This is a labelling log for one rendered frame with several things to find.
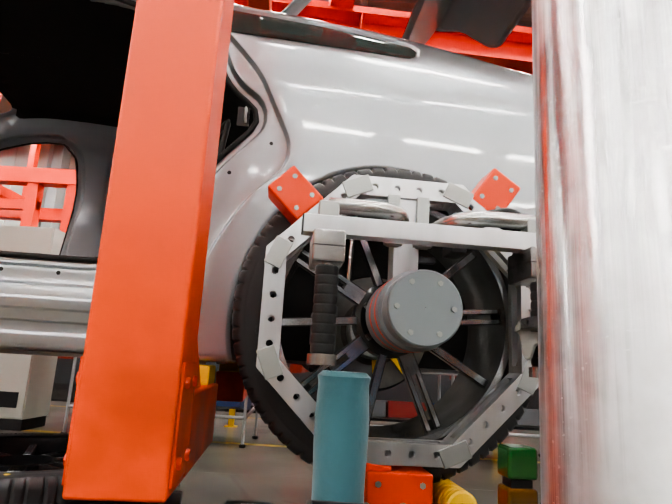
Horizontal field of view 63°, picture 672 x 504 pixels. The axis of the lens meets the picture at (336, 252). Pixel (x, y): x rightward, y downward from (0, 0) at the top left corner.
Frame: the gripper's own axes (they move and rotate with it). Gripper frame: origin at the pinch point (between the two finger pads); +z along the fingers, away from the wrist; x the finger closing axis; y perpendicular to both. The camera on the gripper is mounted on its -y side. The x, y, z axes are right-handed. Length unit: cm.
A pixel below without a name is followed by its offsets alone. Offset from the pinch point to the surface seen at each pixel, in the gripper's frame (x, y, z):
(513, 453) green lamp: -9.5, 17.6, -12.4
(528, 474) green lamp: -7.6, 20.1, -12.4
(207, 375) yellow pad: -57, 12, 64
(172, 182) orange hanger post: -61, -22, 12
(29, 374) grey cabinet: -263, 32, 460
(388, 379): -8, 11, 74
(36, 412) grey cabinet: -260, 68, 482
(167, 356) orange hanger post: -58, 8, 12
